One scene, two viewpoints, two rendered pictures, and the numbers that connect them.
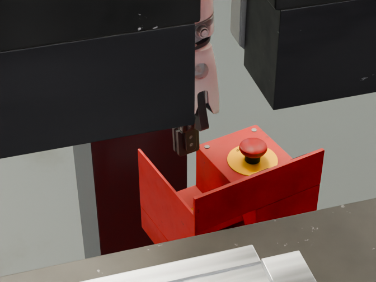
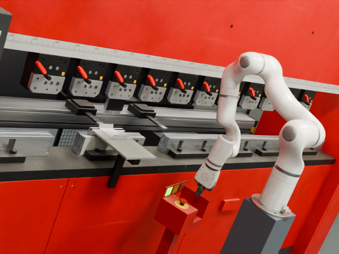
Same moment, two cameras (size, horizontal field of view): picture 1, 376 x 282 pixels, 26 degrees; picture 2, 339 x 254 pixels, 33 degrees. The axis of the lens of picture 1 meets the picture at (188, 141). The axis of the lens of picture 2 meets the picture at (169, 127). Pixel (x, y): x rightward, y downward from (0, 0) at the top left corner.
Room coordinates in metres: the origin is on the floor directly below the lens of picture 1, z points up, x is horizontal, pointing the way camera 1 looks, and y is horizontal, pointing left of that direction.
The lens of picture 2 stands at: (2.91, -1.60, 1.91)
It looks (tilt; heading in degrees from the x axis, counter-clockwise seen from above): 17 degrees down; 147
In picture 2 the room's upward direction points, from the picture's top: 21 degrees clockwise
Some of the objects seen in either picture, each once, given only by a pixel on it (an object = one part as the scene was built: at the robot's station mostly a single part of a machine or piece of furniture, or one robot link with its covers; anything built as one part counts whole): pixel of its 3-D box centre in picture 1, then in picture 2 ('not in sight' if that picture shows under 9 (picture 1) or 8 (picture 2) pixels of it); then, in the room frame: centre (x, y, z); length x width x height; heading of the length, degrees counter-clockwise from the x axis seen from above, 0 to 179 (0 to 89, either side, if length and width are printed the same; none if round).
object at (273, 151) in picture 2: not in sight; (271, 152); (0.29, 0.89, 0.89); 0.30 x 0.05 x 0.03; 107
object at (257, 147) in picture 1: (252, 153); (182, 202); (0.90, -0.09, 0.79); 0.04 x 0.04 x 0.04
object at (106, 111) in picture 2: not in sight; (114, 104); (0.64, -0.48, 1.13); 0.10 x 0.02 x 0.10; 107
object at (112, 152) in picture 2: not in sight; (112, 154); (0.68, -0.42, 0.89); 0.30 x 0.05 x 0.03; 107
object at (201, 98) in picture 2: (72, 4); (204, 88); (0.47, 0.08, 1.26); 0.15 x 0.09 x 0.17; 107
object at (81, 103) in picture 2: not in sight; (89, 113); (0.49, -0.52, 1.01); 0.26 x 0.12 x 0.05; 17
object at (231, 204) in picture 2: not in sight; (229, 204); (0.50, 0.55, 0.59); 0.15 x 0.02 x 0.07; 107
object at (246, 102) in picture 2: not in sight; (248, 93); (0.36, 0.46, 1.26); 0.15 x 0.09 x 0.17; 107
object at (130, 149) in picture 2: not in sight; (124, 144); (0.78, -0.43, 1.00); 0.26 x 0.18 x 0.01; 17
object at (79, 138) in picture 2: not in sight; (109, 143); (0.62, -0.42, 0.92); 0.39 x 0.06 x 0.10; 107
